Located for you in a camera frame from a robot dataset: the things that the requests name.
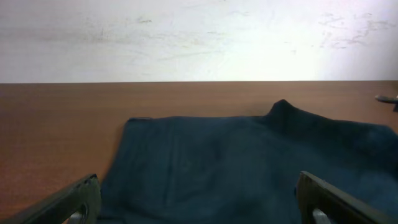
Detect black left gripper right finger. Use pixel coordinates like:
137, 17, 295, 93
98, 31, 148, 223
295, 171, 397, 224

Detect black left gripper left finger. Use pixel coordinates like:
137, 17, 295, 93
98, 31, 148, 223
2, 174, 101, 224

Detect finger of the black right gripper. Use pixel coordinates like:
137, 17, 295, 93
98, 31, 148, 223
375, 95, 398, 104

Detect dark blue shorts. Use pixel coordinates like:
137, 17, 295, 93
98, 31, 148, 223
98, 100, 397, 223

